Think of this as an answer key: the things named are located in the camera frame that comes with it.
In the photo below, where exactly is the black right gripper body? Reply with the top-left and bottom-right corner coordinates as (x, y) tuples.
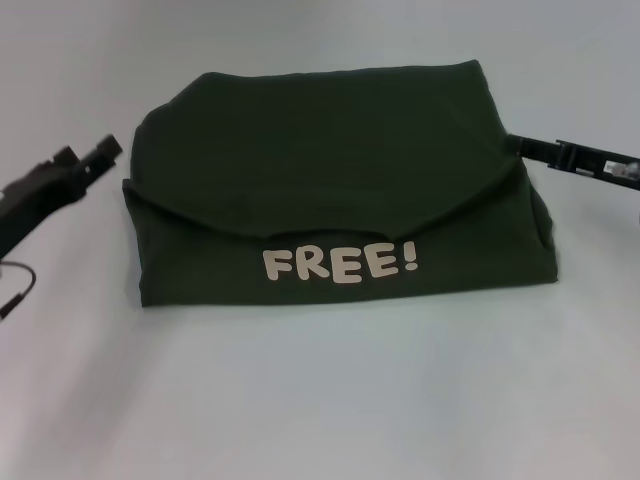
(547, 140), (640, 194)

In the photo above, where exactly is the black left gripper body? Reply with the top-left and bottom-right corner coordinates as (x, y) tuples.
(0, 146), (96, 261)

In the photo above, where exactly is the dark green t-shirt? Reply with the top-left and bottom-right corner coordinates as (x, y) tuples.
(121, 58), (559, 309)

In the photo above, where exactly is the left gripper cable with plug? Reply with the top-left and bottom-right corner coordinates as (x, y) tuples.
(0, 259), (39, 321)

